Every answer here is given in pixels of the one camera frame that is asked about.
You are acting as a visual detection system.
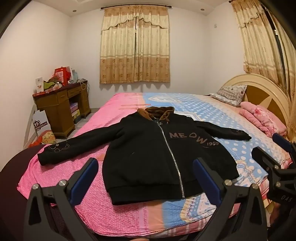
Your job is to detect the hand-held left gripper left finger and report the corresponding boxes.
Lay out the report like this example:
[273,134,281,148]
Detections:
[23,158,100,241]

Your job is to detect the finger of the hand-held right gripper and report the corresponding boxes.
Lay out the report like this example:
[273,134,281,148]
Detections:
[251,147,282,179]
[272,133,296,163]

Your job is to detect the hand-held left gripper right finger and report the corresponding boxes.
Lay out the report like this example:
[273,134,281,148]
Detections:
[192,158,271,241]

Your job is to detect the black hooded zip jacket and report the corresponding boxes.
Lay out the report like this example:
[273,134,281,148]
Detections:
[38,107,252,205]

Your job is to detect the folded pink quilt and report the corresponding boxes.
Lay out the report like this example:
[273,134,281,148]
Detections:
[238,101,287,138]

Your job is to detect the cream wooden bed headboard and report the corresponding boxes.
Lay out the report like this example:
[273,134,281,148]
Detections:
[217,74,292,139]

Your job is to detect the floral cushion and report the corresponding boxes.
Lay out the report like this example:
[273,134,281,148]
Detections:
[29,130,56,149]

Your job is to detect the pink and blue bed sheet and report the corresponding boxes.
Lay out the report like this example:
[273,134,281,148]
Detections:
[17,92,292,239]

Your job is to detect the stack of boxes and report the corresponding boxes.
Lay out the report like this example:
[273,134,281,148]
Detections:
[69,103,81,123]

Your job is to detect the dark wooden bed footboard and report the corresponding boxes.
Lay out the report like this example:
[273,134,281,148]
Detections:
[0,146,47,232]

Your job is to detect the patterned grey pillow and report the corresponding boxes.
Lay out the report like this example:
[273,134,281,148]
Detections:
[209,85,248,107]

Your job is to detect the white printed paper bag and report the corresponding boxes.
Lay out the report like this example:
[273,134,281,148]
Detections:
[32,110,51,132]

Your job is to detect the brown wooden desk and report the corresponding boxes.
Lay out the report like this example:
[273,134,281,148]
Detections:
[32,80,91,139]

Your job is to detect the long beige patterned curtain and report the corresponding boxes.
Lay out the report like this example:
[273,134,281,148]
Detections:
[231,0,296,107]

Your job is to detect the green cloth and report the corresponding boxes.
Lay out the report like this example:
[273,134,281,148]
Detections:
[43,80,63,91]

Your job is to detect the white card box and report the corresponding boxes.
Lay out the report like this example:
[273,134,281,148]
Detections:
[35,77,44,93]

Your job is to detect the red gift boxes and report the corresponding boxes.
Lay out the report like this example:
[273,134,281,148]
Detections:
[54,66,72,85]

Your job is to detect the beige patterned window curtain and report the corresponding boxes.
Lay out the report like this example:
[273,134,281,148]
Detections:
[99,6,171,84]

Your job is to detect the dark curtain rod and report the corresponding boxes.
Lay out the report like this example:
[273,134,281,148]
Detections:
[100,4,171,10]

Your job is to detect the white metal frame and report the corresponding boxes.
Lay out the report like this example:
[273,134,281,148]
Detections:
[23,103,37,149]

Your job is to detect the white cable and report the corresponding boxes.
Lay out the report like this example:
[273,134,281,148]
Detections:
[77,79,90,95]

